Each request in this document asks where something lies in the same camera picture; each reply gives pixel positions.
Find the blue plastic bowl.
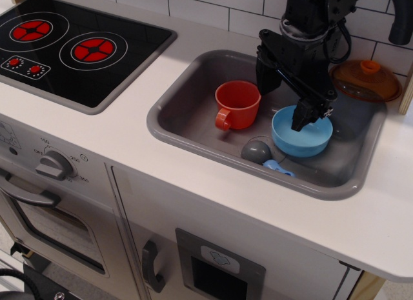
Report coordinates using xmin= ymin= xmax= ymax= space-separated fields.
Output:
xmin=272 ymin=106 xmax=333 ymax=158

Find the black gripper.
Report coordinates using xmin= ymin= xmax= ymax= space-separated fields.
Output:
xmin=256 ymin=29 xmax=337 ymax=132

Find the grey and blue toy spoon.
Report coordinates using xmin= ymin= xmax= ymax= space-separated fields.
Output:
xmin=241 ymin=140 xmax=296 ymax=177

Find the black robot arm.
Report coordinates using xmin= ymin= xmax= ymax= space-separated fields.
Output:
xmin=256 ymin=0 xmax=358 ymax=132

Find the white toy oven door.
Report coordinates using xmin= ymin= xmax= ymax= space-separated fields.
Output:
xmin=1 ymin=170 xmax=141 ymax=299

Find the black cable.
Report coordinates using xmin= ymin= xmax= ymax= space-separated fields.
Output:
xmin=0 ymin=269 xmax=41 ymax=300

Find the black base plate with screw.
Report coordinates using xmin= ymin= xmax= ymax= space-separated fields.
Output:
xmin=23 ymin=264 xmax=80 ymax=300

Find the grey oven door handle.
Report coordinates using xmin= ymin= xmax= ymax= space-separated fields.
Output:
xmin=1 ymin=169 xmax=61 ymax=208

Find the orange plastic cup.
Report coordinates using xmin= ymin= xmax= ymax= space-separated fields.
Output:
xmin=215 ymin=81 xmax=261 ymax=131

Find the white cabinet door with panel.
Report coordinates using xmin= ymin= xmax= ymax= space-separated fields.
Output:
xmin=111 ymin=166 xmax=361 ymax=299

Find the dark grey toy faucet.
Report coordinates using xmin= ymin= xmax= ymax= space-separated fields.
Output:
xmin=388 ymin=0 xmax=412 ymax=45

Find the grey toy sink basin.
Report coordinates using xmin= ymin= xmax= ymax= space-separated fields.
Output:
xmin=146 ymin=49 xmax=388 ymax=201

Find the grey oven knob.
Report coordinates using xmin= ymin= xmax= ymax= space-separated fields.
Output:
xmin=35 ymin=150 xmax=74 ymax=181

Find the orange transparent pot lid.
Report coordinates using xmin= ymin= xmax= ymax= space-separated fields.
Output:
xmin=329 ymin=60 xmax=402 ymax=103

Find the grey cabinet door handle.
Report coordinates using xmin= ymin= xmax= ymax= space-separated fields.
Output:
xmin=141 ymin=240 xmax=166 ymax=293

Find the black toy stove top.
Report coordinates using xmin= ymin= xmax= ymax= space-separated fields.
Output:
xmin=1 ymin=0 xmax=177 ymax=115

